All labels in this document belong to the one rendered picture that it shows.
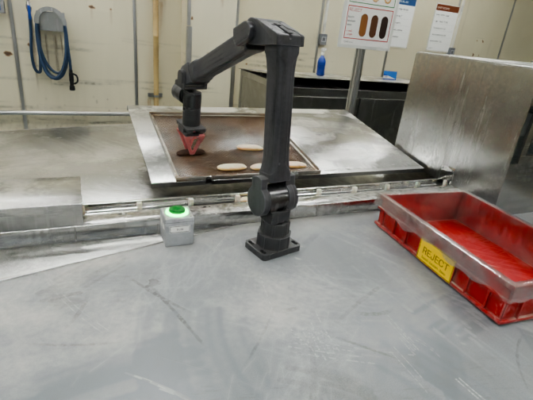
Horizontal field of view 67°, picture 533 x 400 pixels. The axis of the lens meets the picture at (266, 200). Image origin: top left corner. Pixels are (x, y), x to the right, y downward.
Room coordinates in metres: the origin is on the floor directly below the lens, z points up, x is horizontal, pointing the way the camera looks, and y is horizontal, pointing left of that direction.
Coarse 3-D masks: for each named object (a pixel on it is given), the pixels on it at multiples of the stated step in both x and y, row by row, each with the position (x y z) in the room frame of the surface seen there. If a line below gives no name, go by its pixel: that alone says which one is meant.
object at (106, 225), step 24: (384, 192) 1.29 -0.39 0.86; (96, 216) 0.89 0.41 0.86; (120, 216) 0.90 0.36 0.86; (144, 216) 0.92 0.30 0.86; (216, 216) 0.98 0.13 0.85; (240, 216) 1.01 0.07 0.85; (312, 216) 1.12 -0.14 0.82; (0, 240) 0.76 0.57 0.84; (24, 240) 0.78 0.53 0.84; (48, 240) 0.80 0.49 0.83; (72, 240) 0.83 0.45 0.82
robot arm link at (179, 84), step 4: (180, 72) 1.25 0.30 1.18; (184, 72) 1.25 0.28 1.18; (180, 76) 1.25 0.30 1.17; (184, 76) 1.24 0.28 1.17; (176, 80) 1.34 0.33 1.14; (180, 80) 1.25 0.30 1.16; (184, 80) 1.24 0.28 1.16; (176, 84) 1.34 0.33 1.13; (180, 84) 1.26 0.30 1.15; (184, 84) 1.25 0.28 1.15; (172, 88) 1.34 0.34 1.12; (176, 88) 1.32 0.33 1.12; (180, 88) 1.31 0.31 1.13; (184, 88) 1.25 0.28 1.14; (188, 88) 1.26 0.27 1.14; (192, 88) 1.26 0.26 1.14; (196, 88) 1.27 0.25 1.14; (200, 88) 1.28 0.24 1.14; (204, 88) 1.29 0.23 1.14; (172, 92) 1.34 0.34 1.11; (176, 92) 1.32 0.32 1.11; (180, 92) 1.30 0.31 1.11; (176, 96) 1.32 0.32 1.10; (180, 96) 1.31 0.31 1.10; (180, 100) 1.31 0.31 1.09
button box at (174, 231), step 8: (160, 208) 0.91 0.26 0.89; (160, 216) 0.90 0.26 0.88; (168, 216) 0.87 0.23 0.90; (184, 216) 0.88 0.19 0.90; (192, 216) 0.88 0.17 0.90; (160, 224) 0.90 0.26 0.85; (168, 224) 0.85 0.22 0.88; (176, 224) 0.86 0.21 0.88; (184, 224) 0.87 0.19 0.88; (192, 224) 0.88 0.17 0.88; (160, 232) 0.90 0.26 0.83; (168, 232) 0.85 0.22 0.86; (176, 232) 0.86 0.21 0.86; (184, 232) 0.87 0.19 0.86; (192, 232) 0.88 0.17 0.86; (168, 240) 0.85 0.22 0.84; (176, 240) 0.86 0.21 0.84; (184, 240) 0.87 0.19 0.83; (192, 240) 0.88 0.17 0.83
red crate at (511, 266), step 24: (384, 216) 1.08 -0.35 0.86; (408, 240) 0.97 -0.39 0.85; (456, 240) 1.05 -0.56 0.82; (480, 240) 1.07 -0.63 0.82; (504, 264) 0.94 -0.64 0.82; (528, 264) 0.96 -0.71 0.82; (456, 288) 0.79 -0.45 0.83; (480, 288) 0.75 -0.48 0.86; (504, 312) 0.69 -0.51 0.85; (528, 312) 0.72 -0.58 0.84
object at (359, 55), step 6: (360, 54) 2.27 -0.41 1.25; (354, 60) 2.29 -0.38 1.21; (360, 60) 2.27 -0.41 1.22; (354, 66) 2.29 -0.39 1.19; (360, 66) 2.28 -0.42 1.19; (354, 72) 2.28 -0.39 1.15; (360, 72) 2.28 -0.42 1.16; (354, 78) 2.27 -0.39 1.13; (360, 78) 2.28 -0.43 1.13; (354, 84) 2.27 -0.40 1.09; (348, 90) 2.30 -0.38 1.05; (354, 90) 2.27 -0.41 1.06; (348, 96) 2.29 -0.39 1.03; (354, 96) 2.27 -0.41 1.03; (348, 102) 2.28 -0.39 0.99; (354, 102) 2.28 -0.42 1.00; (348, 108) 2.27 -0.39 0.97; (354, 108) 2.28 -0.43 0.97
